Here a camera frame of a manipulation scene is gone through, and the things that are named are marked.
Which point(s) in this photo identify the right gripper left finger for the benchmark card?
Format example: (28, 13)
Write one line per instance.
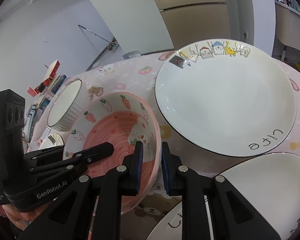
(90, 208)

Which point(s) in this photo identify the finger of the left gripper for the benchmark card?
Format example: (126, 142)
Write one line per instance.
(44, 156)
(77, 163)

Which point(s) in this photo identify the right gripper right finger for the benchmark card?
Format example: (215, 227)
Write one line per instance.
(212, 207)

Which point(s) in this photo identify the white ribbed bowl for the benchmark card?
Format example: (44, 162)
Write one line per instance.
(61, 117)

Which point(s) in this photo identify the pink strawberry bowl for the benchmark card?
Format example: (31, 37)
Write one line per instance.
(122, 119)

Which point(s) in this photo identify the left hand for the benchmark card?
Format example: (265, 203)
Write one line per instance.
(20, 219)

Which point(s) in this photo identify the white paper leaflet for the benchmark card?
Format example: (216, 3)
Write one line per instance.
(46, 133)

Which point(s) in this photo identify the stack of books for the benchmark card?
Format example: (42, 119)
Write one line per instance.
(44, 94)

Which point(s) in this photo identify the red white cardboard box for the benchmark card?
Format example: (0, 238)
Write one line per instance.
(52, 71)

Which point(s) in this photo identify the pink cartoon tablecloth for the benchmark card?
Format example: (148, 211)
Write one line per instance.
(137, 76)

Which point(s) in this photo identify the beige bathroom vanity cabinet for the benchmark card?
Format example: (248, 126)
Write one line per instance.
(287, 26)

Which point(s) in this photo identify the gold refrigerator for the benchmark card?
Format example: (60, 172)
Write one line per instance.
(189, 21)

